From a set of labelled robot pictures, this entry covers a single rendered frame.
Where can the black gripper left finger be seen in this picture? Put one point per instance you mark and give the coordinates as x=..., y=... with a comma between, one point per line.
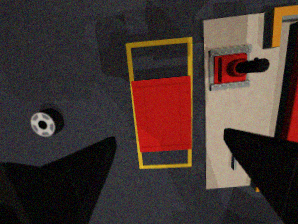
x=62, y=192

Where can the small black toy wheel with white rim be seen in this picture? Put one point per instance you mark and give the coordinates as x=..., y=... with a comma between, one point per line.
x=46, y=123

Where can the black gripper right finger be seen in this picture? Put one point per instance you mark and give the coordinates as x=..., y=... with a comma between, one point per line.
x=272, y=165

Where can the yellow rectangular frame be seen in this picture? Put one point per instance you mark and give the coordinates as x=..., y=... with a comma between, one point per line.
x=187, y=40

